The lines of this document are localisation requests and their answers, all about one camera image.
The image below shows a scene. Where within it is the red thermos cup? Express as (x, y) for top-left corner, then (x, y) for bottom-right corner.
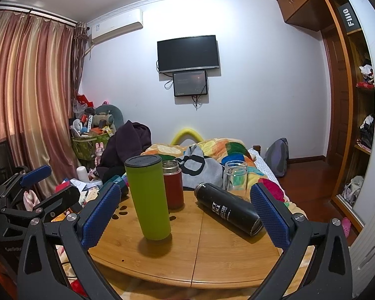
(162, 160), (185, 210)

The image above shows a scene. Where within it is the red bag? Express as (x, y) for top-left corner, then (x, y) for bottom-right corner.
(76, 94), (94, 111)

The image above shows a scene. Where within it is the black wall television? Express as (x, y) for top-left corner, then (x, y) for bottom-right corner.
(157, 35), (221, 74)

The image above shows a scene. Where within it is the pink bunny toy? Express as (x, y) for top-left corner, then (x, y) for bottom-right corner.
(94, 142), (106, 166)

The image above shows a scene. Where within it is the wooden overhead cabinet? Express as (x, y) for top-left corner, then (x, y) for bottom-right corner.
(276, 0), (333, 32)

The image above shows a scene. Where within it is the black printed box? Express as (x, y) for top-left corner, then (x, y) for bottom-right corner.
(337, 1), (361, 35)

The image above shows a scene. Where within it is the black chair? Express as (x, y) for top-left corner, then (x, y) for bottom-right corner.
(0, 139), (29, 194)

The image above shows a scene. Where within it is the white handbag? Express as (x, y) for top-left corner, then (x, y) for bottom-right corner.
(344, 175), (365, 206)

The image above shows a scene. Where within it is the curtain rod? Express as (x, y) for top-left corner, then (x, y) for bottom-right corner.
(0, 2), (89, 28)

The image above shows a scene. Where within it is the grey plush toy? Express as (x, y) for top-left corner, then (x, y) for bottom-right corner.
(92, 104), (125, 131)

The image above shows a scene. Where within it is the wooden wardrobe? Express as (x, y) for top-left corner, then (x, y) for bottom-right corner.
(319, 0), (375, 235)

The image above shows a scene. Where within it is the pink cloth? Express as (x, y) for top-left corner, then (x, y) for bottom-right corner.
(23, 190), (40, 212)

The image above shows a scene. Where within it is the yellow foam arch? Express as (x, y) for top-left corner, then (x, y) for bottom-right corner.
(170, 127), (205, 146)

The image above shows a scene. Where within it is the grey backpack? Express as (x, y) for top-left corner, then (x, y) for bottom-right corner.
(264, 138), (290, 178)

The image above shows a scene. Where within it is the white air conditioner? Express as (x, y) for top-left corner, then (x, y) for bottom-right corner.
(87, 9), (143, 45)

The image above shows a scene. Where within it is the green cup with black lid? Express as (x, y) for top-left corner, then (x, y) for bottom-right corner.
(124, 154), (172, 241)

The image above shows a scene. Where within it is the green storage basket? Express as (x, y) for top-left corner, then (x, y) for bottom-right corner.
(71, 131), (111, 162)

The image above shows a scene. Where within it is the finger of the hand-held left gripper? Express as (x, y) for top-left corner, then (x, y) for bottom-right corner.
(33, 185), (82, 217)
(0, 164), (53, 201)

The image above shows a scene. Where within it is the black thermos bottle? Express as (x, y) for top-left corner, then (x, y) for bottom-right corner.
(194, 182), (265, 237)

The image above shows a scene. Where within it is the dark purple jacket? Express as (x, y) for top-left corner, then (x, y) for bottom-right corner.
(98, 120), (153, 183)

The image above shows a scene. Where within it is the grey and black cloth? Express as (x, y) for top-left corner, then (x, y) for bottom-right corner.
(175, 145), (225, 192)

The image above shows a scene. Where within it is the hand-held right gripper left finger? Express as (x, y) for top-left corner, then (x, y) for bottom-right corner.
(17, 182), (126, 300)

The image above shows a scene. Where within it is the colourful patterned blanket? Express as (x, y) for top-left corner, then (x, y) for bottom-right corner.
(144, 137), (290, 215)

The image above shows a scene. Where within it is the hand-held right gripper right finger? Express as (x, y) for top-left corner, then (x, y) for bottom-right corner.
(249, 182), (358, 300)

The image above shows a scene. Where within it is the clear glass cup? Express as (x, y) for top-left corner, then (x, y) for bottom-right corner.
(222, 160), (248, 199)

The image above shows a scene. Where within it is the pink striped curtain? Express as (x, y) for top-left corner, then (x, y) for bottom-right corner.
(0, 9), (91, 196)

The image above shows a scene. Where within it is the small black monitor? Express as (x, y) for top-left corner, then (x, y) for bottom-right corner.
(172, 71), (208, 97)

